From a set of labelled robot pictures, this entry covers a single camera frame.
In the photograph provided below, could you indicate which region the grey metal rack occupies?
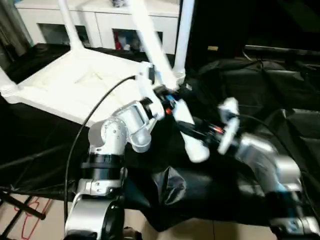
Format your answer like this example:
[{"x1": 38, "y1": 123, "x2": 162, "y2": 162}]
[{"x1": 0, "y1": 0, "x2": 33, "y2": 63}]

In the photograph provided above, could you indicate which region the red wire frame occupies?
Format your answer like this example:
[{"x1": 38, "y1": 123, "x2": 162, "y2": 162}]
[{"x1": 13, "y1": 197, "x2": 51, "y2": 240}]

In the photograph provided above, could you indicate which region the black work mat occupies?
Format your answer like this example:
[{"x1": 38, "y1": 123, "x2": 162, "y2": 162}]
[{"x1": 0, "y1": 42, "x2": 320, "y2": 233}]

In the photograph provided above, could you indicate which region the black backdrop cloth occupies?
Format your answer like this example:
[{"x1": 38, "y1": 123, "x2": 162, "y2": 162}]
[{"x1": 186, "y1": 0, "x2": 320, "y2": 61}]

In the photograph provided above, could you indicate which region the black metal stand frame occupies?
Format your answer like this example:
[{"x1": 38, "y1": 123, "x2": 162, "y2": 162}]
[{"x1": 0, "y1": 189, "x2": 47, "y2": 240}]

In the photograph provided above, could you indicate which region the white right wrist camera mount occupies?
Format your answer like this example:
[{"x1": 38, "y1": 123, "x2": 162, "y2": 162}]
[{"x1": 216, "y1": 97, "x2": 241, "y2": 155}]

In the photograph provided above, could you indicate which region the white plastic table top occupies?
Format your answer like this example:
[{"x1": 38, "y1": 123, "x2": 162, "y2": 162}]
[{"x1": 0, "y1": 47, "x2": 187, "y2": 126}]

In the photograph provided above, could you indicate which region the grey crumpled bag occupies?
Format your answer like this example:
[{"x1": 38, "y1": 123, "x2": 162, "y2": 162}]
[{"x1": 109, "y1": 0, "x2": 130, "y2": 8}]

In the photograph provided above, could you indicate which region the white glass-door sideboard cabinet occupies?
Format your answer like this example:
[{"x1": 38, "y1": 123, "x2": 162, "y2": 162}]
[{"x1": 16, "y1": 0, "x2": 181, "y2": 55}]

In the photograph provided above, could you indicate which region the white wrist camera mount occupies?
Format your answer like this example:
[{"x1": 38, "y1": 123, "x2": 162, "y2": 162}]
[
  {"x1": 136, "y1": 62, "x2": 166, "y2": 121},
  {"x1": 216, "y1": 97, "x2": 241, "y2": 155}
]

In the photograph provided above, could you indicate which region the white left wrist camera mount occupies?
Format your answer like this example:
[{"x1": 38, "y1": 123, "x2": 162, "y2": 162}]
[{"x1": 136, "y1": 62, "x2": 166, "y2": 121}]

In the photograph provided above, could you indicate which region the white plastic table leg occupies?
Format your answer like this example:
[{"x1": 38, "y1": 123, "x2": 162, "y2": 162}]
[
  {"x1": 0, "y1": 67, "x2": 20, "y2": 97},
  {"x1": 57, "y1": 0, "x2": 87, "y2": 52},
  {"x1": 128, "y1": 0, "x2": 210, "y2": 165},
  {"x1": 173, "y1": 0, "x2": 196, "y2": 81}
]

